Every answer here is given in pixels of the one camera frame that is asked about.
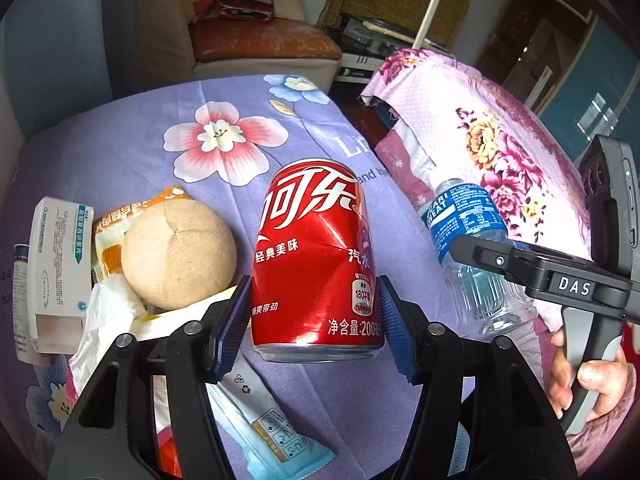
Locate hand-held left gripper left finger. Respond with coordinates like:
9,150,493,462
47,275,253,480

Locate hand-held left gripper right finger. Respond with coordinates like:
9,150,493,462
377,275,578,480

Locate brown wooden cabinet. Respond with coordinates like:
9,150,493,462
475,0,601,111

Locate person's right hand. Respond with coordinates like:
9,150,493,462
547,330,631,423

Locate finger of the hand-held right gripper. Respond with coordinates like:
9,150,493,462
450,236,540,287

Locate white pole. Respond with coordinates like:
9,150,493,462
412,0,456,51

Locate pink floral blanket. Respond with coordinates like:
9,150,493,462
360,49,593,341

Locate red soda can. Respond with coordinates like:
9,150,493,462
250,159,386,364

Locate white cylindrical bottle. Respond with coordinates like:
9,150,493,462
11,244,51,366

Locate white and blue wrapper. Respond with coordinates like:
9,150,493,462
207,350,336,480

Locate purple floral bedsheet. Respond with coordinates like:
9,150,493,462
0,74,546,480

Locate crumpled white tissue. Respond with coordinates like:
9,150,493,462
69,275,166,411

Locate clear bottle with blue label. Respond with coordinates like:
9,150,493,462
417,177,538,341

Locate yellow cake snack wrapper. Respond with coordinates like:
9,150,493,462
91,186,193,291

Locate blue glass door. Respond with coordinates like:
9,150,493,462
537,15,640,161

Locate beige armchair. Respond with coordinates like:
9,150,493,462
135,0,343,93

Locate person's right forearm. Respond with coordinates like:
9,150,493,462
562,402,633,471

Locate white medicine box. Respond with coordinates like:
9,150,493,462
27,196,96,356

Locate beige peeled coconut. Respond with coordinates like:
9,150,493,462
121,199,238,311

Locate orange seat cushion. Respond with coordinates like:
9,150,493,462
189,17,342,63

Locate black stereo equipment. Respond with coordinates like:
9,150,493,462
332,12,451,83

